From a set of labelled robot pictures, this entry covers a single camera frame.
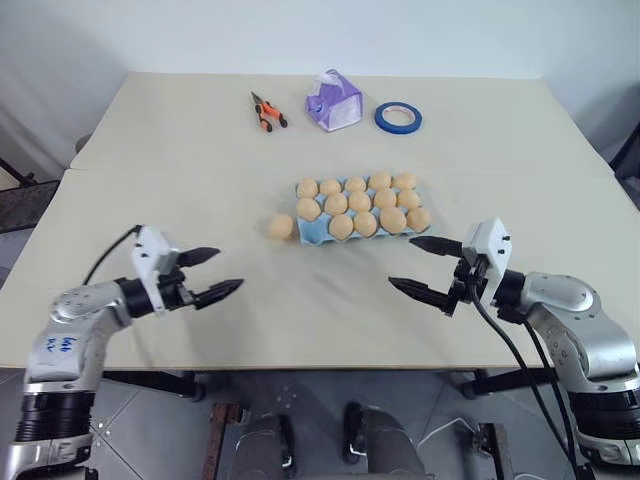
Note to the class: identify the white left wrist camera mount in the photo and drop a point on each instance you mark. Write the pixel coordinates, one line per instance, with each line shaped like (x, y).
(150, 255)

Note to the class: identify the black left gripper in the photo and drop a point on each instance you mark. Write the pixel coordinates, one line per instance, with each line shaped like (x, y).
(174, 294)

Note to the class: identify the black background equipment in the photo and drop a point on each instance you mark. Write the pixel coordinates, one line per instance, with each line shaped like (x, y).
(627, 150)

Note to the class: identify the rusty metal stand post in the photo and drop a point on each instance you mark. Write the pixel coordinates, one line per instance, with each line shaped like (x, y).
(220, 440)
(497, 450)

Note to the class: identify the black table frame bar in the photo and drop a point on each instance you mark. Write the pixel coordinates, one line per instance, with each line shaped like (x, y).
(500, 382)
(150, 382)

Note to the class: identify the grey round chair part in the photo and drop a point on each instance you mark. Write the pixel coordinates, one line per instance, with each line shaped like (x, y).
(81, 144)

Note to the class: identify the dark textured floor mat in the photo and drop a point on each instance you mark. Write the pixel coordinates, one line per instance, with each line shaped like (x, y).
(25, 205)

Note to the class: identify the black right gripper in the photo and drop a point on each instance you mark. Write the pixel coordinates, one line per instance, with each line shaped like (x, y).
(467, 280)

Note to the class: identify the blue egg carton tray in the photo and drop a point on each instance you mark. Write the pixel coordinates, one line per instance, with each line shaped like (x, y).
(312, 234)

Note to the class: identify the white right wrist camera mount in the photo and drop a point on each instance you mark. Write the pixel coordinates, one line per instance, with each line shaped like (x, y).
(492, 245)

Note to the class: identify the orange and black pliers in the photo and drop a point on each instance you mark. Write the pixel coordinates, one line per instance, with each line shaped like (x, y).
(267, 112)

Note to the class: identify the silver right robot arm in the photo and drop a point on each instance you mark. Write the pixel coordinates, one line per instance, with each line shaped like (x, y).
(575, 315)

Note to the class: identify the blue tape roll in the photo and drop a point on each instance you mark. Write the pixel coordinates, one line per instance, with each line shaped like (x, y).
(382, 120)

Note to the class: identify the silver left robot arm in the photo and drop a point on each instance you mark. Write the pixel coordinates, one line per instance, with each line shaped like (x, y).
(75, 320)

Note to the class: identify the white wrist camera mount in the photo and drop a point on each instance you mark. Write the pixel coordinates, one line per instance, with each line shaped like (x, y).
(150, 255)
(492, 245)

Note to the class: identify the purple tissue pack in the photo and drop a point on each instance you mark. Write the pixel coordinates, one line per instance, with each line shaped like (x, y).
(335, 102)

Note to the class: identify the dark rounded robot foot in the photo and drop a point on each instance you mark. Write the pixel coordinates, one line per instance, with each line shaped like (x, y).
(265, 445)
(385, 440)

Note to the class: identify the tan egg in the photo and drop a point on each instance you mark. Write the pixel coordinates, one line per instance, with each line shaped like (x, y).
(355, 184)
(365, 223)
(308, 209)
(307, 187)
(404, 181)
(392, 220)
(419, 219)
(359, 201)
(330, 187)
(408, 200)
(385, 198)
(335, 203)
(280, 227)
(380, 180)
(342, 226)

